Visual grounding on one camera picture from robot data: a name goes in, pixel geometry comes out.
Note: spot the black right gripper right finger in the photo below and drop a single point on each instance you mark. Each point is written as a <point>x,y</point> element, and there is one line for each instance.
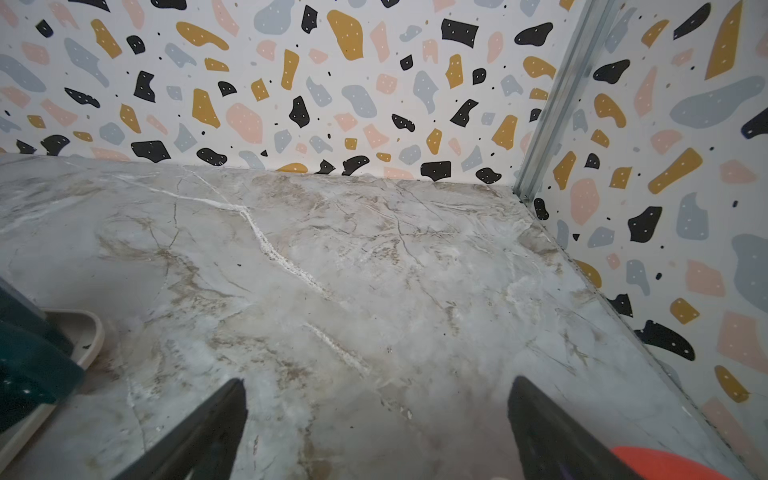
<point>553,445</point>

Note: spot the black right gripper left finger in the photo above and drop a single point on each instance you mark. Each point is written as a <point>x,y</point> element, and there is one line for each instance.
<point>204,445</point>

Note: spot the dark green mug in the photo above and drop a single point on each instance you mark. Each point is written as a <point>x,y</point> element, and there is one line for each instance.
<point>36,363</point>

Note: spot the red plush monster toy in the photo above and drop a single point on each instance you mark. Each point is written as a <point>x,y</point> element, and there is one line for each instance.
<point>653,464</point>

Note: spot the beige plastic tray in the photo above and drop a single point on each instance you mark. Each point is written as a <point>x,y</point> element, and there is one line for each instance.
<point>86,331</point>

